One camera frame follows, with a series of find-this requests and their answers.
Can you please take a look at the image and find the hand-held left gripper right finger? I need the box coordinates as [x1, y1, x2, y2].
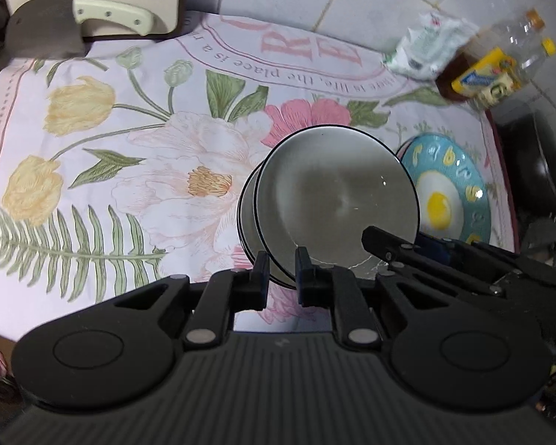
[295, 247, 429, 350]

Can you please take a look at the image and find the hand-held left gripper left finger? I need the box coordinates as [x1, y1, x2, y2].
[115, 250, 270, 350]

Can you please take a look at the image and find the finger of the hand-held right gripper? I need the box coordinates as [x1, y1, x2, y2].
[361, 226, 450, 273]
[417, 234, 556, 287]

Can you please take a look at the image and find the blue fried egg print plate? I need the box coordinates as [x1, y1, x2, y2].
[395, 133, 492, 243]

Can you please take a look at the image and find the black wok with lid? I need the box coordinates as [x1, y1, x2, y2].
[495, 102, 556, 225]

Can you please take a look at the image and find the dark brown bottle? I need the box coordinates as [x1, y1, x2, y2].
[434, 52, 477, 103]

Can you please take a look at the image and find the clear bottle cream label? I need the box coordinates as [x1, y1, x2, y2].
[473, 37, 556, 112]

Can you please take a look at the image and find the yellow label oil bottle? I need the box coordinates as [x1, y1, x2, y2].
[450, 8, 546, 103]

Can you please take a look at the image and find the floral printed tablecloth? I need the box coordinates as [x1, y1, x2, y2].
[0, 9, 516, 340]

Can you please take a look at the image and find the white green plastic bag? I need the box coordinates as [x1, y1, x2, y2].
[382, 11, 479, 80]

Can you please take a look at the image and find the cleaver with cream handle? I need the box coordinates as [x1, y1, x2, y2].
[4, 0, 155, 59]

